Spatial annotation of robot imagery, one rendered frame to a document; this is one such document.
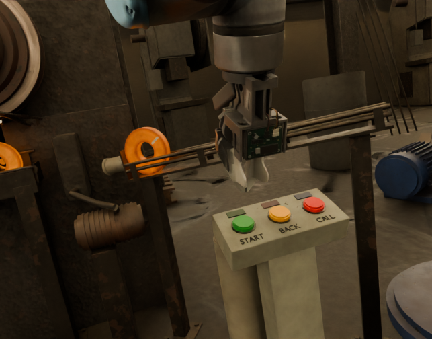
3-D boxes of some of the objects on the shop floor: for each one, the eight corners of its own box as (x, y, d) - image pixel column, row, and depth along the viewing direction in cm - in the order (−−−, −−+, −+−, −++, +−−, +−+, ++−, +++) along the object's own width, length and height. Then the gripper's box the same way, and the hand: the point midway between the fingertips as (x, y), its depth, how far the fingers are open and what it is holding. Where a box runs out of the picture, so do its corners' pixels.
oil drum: (298, 165, 360) (289, 81, 341) (344, 154, 375) (338, 73, 356) (332, 173, 303) (324, 74, 285) (385, 161, 319) (379, 66, 300)
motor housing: (109, 341, 127) (75, 210, 116) (165, 322, 132) (138, 196, 121) (108, 365, 114) (70, 221, 103) (170, 344, 120) (140, 205, 109)
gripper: (230, 81, 39) (234, 220, 50) (297, 71, 41) (287, 206, 52) (208, 65, 46) (216, 190, 57) (267, 57, 48) (263, 179, 60)
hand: (243, 182), depth 57 cm, fingers closed
